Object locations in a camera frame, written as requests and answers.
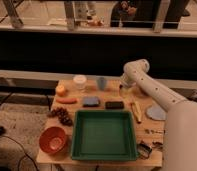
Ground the small metal cup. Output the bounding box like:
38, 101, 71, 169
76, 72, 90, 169
119, 86, 129, 98

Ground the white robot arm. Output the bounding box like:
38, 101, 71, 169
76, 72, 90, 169
121, 59, 197, 171

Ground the green plastic tray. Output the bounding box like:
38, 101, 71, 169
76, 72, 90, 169
71, 110, 138, 161

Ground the light blue cup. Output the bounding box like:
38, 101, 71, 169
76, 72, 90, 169
96, 77, 107, 91

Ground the blue sponge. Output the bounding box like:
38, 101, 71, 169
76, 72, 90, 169
83, 97, 100, 107

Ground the white lidded cup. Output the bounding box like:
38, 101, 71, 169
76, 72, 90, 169
73, 75, 87, 91

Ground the black rectangular block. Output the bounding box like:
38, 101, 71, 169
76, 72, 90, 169
105, 101, 124, 109

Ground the wooden table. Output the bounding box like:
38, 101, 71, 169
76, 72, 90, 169
37, 80, 164, 167

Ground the purple bowl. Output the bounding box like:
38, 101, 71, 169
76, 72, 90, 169
137, 87, 149, 96

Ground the orange carrot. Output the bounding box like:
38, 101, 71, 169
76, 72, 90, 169
56, 98, 77, 104

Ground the bunch of dark grapes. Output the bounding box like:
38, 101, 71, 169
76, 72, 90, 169
47, 107, 73, 126

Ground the metal fork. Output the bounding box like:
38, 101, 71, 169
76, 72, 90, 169
145, 129, 164, 134

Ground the orange bowl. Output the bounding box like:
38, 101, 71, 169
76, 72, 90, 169
39, 127, 67, 155

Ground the person in background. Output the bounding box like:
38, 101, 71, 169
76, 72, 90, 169
110, 0, 190, 29

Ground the metal clip tool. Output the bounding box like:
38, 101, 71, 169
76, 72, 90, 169
137, 141, 152, 159

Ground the black handled peeler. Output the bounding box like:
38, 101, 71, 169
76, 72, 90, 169
152, 141, 163, 151

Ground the black cable on floor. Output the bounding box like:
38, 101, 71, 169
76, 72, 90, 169
0, 125, 40, 171

